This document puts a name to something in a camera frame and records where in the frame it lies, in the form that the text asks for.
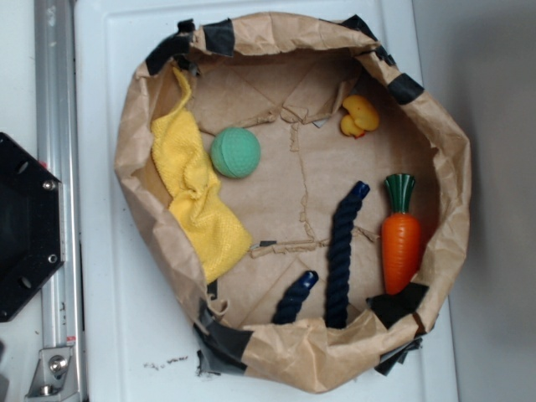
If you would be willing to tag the brown paper bag bin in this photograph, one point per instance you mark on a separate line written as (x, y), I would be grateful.
(306, 306)

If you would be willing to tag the green foam ball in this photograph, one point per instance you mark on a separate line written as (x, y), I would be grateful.
(235, 152)

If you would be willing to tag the yellow microfiber cloth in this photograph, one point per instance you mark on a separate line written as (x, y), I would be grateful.
(216, 234)

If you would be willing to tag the yellow rubber duck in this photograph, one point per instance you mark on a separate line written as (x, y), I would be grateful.
(361, 117)

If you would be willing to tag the orange plastic carrot toy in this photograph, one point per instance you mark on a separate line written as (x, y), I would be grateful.
(400, 235)

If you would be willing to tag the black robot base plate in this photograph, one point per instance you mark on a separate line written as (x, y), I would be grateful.
(31, 230)

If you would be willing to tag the aluminium extrusion rail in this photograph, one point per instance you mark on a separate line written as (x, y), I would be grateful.
(62, 295)

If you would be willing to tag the metal corner bracket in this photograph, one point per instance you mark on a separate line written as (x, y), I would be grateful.
(55, 377)

